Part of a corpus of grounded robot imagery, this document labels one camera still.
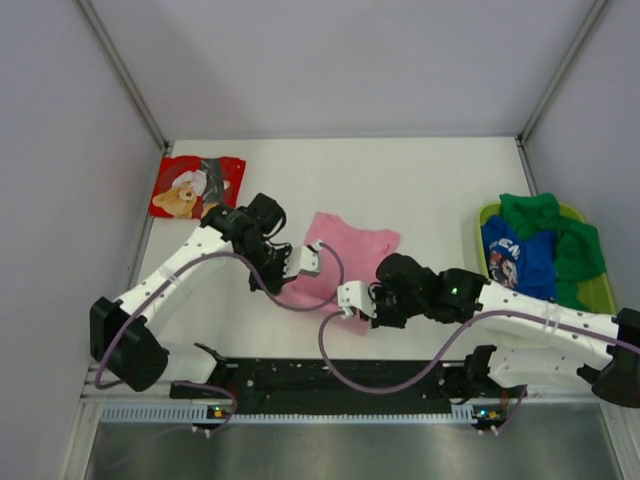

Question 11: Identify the pink t shirt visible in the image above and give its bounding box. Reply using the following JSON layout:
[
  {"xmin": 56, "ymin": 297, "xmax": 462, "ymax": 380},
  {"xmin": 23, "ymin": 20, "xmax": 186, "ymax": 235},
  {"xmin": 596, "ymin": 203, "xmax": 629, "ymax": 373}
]
[{"xmin": 278, "ymin": 212, "xmax": 401, "ymax": 316}]

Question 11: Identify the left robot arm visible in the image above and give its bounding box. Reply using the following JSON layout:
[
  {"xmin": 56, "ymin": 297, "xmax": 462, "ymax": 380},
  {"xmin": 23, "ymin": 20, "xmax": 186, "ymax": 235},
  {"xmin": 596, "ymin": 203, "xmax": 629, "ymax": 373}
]
[{"xmin": 89, "ymin": 193, "xmax": 292, "ymax": 397}]

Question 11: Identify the aluminium frame post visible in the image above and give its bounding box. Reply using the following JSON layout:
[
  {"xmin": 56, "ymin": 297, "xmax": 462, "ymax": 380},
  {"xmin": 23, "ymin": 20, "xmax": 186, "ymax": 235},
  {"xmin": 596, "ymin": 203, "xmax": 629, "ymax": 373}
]
[
  {"xmin": 72, "ymin": 0, "xmax": 171, "ymax": 153},
  {"xmin": 517, "ymin": 0, "xmax": 613, "ymax": 148}
]

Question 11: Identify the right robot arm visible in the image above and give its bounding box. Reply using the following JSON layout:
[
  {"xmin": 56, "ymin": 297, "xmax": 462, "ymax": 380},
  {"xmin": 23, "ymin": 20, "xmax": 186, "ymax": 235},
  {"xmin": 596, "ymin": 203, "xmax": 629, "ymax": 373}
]
[{"xmin": 363, "ymin": 253, "xmax": 639, "ymax": 408}]

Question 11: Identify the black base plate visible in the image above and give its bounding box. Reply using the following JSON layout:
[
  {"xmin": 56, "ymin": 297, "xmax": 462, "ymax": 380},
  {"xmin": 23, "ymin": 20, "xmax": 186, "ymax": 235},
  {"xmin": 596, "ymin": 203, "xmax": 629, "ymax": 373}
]
[{"xmin": 169, "ymin": 356, "xmax": 526, "ymax": 416}]

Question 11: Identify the grey slotted cable duct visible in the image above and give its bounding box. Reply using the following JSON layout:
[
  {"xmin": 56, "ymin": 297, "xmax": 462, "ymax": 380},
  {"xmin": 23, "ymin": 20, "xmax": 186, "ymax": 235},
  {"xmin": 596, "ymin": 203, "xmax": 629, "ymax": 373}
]
[{"xmin": 99, "ymin": 397, "xmax": 504, "ymax": 425}]

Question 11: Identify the right aluminium frame post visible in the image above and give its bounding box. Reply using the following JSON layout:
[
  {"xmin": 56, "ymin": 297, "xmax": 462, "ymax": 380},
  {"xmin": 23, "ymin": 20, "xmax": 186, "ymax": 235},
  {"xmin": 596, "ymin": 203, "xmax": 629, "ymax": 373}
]
[{"xmin": 517, "ymin": 0, "xmax": 613, "ymax": 148}]

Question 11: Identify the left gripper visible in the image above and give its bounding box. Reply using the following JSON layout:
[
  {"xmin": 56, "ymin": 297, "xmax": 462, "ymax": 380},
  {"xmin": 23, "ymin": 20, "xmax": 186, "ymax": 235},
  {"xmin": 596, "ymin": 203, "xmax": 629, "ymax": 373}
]
[{"xmin": 238, "ymin": 240, "xmax": 297, "ymax": 295}]

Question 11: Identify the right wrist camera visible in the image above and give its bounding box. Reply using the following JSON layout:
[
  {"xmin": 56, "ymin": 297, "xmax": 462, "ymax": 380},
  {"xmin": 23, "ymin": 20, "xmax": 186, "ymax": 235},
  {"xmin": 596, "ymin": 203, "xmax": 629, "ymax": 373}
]
[{"xmin": 337, "ymin": 281, "xmax": 377, "ymax": 319}]

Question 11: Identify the green t shirt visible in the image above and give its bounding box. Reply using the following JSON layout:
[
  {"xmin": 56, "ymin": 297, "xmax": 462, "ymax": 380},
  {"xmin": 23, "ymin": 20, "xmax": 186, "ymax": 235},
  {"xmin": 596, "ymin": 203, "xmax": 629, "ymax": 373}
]
[{"xmin": 498, "ymin": 193, "xmax": 606, "ymax": 312}]

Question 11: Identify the left aluminium frame post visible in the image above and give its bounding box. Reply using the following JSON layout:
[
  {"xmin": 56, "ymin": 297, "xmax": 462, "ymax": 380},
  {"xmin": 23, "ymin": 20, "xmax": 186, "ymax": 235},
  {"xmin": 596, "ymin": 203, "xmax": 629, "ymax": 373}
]
[{"xmin": 72, "ymin": 0, "xmax": 171, "ymax": 153}]

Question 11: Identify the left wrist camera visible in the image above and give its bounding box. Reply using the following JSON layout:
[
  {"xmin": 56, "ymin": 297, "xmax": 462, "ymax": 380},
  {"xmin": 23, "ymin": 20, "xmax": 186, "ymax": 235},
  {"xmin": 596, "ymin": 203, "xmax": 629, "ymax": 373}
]
[{"xmin": 284, "ymin": 241, "xmax": 322, "ymax": 279}]

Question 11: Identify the blue printed t shirt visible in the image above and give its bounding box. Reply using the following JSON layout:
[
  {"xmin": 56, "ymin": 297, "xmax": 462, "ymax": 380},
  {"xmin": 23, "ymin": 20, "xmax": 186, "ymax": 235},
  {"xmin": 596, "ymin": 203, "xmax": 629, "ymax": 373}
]
[{"xmin": 481, "ymin": 215, "xmax": 557, "ymax": 301}]

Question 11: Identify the red teddy bear t shirt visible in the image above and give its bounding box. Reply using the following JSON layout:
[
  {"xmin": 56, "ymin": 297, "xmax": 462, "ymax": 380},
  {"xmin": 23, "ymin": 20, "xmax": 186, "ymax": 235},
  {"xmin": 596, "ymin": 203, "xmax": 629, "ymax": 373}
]
[{"xmin": 148, "ymin": 155, "xmax": 246, "ymax": 220}]

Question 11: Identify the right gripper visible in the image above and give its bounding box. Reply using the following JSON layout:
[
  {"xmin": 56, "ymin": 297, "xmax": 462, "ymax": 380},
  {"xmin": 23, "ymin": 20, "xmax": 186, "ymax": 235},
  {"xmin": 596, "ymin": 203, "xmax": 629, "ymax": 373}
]
[{"xmin": 360, "ymin": 285, "xmax": 425, "ymax": 328}]

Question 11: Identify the green plastic basket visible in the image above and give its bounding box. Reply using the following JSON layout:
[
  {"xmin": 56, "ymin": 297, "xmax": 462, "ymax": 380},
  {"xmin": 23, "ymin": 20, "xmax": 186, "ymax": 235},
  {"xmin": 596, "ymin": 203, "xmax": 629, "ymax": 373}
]
[{"xmin": 474, "ymin": 202, "xmax": 617, "ymax": 315}]

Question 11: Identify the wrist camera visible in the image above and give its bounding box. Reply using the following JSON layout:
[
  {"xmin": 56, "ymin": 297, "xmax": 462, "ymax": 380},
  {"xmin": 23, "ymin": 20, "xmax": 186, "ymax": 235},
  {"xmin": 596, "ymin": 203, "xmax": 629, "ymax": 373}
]
[
  {"xmin": 284, "ymin": 241, "xmax": 322, "ymax": 279},
  {"xmin": 337, "ymin": 281, "xmax": 377, "ymax": 319}
]

